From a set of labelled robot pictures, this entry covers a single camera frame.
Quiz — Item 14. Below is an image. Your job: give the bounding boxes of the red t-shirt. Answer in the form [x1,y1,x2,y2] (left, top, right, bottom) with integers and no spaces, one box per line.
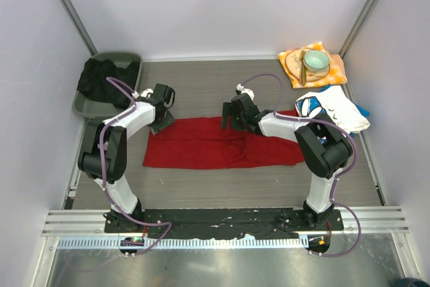
[142,116,304,170]

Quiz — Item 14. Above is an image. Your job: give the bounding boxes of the grey plastic bin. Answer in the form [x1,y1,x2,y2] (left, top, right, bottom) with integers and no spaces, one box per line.
[73,52,143,119]

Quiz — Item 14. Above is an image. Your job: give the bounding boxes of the white daisy print t-shirt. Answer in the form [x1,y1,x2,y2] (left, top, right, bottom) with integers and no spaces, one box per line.
[295,85,370,134]

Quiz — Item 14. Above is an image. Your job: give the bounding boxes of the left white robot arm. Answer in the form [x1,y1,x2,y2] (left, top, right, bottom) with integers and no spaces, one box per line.
[77,78,175,233]

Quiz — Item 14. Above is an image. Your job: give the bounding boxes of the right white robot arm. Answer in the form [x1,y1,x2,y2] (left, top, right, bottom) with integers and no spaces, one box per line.
[221,93,353,230]

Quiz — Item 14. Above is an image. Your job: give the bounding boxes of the black t-shirt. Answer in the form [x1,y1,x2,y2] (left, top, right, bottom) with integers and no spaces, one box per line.
[77,58,140,110]

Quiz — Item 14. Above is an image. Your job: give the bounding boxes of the beige plate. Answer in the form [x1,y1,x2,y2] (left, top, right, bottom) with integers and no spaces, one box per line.
[285,48,330,84]

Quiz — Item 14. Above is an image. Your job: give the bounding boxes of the wooden chopsticks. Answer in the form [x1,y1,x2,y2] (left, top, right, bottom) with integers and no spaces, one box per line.
[300,49,306,86]

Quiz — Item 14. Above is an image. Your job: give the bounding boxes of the light green bowl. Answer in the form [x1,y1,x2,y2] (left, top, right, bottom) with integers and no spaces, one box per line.
[303,50,330,73]

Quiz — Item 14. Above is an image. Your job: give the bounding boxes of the orange checkered cloth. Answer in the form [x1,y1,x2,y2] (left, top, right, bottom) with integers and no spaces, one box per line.
[277,42,347,89]

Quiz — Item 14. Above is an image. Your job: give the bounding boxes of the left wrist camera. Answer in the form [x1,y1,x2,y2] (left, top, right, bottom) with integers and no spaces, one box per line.
[132,88,154,100]

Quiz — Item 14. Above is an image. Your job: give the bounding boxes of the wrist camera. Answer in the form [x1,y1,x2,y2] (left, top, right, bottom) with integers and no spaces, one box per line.
[235,84,255,100]
[132,88,154,100]

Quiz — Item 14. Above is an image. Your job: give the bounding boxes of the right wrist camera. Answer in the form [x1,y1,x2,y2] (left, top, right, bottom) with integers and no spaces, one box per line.
[235,84,255,100]

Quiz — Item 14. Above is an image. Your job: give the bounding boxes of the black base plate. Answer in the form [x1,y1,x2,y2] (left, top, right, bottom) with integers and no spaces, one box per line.
[103,208,344,240]

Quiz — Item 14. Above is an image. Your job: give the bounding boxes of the white slotted cable duct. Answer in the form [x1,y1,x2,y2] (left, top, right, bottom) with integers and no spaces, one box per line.
[57,235,308,250]

